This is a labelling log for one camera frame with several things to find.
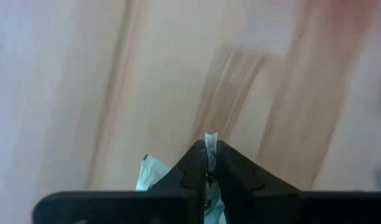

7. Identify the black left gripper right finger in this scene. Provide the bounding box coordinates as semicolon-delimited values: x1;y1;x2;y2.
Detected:
215;139;302;224

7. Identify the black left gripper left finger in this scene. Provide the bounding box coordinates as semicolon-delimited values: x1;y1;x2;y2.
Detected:
146;139;209;224

